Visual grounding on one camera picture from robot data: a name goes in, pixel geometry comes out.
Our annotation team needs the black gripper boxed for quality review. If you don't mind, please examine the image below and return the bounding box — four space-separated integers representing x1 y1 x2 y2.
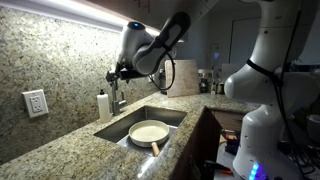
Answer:
106 70 134 82

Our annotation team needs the chrome gooseneck faucet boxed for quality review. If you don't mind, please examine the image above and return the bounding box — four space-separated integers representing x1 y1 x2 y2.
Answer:
111 81 127 116

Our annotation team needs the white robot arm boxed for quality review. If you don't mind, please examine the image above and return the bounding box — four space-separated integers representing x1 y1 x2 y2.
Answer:
106 0 319 180

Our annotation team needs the white soap dispenser bottle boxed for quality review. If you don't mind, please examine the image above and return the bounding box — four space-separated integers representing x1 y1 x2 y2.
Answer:
97 89 111 122

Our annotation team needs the stainless steel sink basin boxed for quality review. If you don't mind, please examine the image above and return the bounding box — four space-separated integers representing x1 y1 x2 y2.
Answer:
95 106 187 156

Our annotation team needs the wooden cutting board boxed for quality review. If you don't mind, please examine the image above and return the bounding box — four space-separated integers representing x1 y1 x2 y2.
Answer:
165 60 200 98

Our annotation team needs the dark bottle on counter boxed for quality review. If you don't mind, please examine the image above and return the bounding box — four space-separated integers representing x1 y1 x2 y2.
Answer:
200 73 208 93

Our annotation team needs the under-cabinet light strip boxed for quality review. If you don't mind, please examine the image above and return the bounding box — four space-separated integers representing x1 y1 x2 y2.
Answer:
0 0 185 44

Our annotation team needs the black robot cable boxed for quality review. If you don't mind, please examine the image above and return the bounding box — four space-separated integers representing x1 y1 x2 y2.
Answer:
148 49 176 91

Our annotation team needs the cream pan with wooden handle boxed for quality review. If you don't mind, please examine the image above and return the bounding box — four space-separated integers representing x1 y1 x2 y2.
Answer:
129 120 170 157

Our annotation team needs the white wall power outlet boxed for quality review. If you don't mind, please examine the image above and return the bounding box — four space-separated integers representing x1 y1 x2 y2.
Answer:
22 89 49 118

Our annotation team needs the orange handled tool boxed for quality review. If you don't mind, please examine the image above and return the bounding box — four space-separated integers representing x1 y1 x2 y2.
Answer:
204 160 233 175

